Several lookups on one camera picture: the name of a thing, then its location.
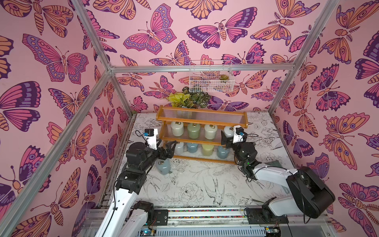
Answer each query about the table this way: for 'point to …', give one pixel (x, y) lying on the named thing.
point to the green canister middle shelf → (194, 130)
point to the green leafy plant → (186, 98)
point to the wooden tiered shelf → (166, 114)
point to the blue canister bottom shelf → (192, 147)
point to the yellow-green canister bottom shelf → (207, 149)
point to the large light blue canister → (163, 166)
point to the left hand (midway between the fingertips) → (169, 139)
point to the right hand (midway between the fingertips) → (231, 129)
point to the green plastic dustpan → (276, 163)
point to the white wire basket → (211, 81)
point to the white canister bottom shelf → (179, 149)
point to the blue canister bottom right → (222, 152)
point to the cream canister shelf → (210, 131)
